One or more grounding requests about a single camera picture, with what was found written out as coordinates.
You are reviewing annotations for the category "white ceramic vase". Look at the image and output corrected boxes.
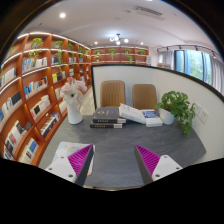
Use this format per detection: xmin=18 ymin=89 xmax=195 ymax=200
xmin=66 ymin=101 xmax=84 ymax=125

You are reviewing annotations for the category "white plant pot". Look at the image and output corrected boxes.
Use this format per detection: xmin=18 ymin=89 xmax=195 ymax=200
xmin=158 ymin=107 xmax=176 ymax=126

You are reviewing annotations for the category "orange wall shelf unit with plants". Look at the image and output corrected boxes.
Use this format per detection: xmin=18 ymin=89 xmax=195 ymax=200
xmin=90 ymin=46 xmax=150 ymax=65

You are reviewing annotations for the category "white wall socket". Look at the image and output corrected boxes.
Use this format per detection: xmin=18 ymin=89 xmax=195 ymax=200
xmin=193 ymin=101 xmax=202 ymax=116
xmin=198 ymin=107 xmax=210 ymax=124

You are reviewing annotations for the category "black track light rail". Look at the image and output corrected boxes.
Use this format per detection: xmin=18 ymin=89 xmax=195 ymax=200
xmin=156 ymin=44 xmax=221 ymax=58

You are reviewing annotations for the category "pink and white flower bouquet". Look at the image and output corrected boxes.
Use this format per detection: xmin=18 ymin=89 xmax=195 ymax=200
xmin=59 ymin=76 xmax=88 ymax=107

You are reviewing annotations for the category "green leafy pothos plant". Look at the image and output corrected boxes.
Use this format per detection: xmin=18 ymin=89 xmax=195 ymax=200
xmin=154 ymin=90 xmax=196 ymax=136

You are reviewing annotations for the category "large window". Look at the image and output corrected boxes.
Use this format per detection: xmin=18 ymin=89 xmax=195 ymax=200
xmin=174 ymin=49 xmax=213 ymax=82

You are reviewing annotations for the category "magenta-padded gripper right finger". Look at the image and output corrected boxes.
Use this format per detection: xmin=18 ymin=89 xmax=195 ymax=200
xmin=133 ymin=144 xmax=184 ymax=186

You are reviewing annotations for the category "thick white book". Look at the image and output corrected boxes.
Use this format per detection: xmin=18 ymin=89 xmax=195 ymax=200
xmin=118 ymin=103 xmax=147 ymax=125

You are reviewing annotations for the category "blue-cover book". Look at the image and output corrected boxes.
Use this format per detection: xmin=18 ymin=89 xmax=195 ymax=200
xmin=140 ymin=109 xmax=161 ymax=120

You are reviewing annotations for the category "ceiling air vent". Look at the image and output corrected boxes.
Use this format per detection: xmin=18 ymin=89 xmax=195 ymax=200
xmin=133 ymin=4 xmax=164 ymax=21

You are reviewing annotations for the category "tan upholstered chair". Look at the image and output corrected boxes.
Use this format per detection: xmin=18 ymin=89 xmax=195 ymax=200
xmin=100 ymin=79 xmax=127 ymax=108
xmin=131 ymin=83 xmax=158 ymax=111

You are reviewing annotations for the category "multi-bulb ceiling light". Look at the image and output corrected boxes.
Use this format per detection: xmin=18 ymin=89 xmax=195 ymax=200
xmin=109 ymin=33 xmax=130 ymax=46

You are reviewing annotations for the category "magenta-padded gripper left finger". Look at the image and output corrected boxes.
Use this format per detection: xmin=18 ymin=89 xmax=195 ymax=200
xmin=44 ymin=143 xmax=95 ymax=187

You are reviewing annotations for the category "grey curtain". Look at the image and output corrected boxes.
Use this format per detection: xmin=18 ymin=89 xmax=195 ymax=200
xmin=157 ymin=50 xmax=176 ymax=69
xmin=210 ymin=54 xmax=224 ymax=94

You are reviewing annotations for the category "curved orange wooden bookshelf unit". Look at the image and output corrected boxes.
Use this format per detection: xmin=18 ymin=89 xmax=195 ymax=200
xmin=0 ymin=31 xmax=93 ymax=166

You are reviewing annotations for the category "white book with plain cover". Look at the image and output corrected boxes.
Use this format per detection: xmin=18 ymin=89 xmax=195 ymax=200
xmin=144 ymin=116 xmax=164 ymax=128

